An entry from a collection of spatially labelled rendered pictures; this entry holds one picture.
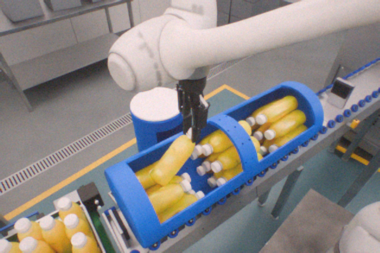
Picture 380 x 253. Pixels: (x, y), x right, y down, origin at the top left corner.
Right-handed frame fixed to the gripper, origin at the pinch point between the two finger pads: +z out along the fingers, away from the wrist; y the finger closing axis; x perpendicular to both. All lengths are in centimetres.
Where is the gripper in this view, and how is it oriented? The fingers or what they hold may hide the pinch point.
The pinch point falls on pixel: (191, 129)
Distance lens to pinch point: 79.5
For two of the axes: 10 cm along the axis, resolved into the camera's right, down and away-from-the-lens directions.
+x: -8.2, 4.0, -4.2
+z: -0.1, 7.2, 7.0
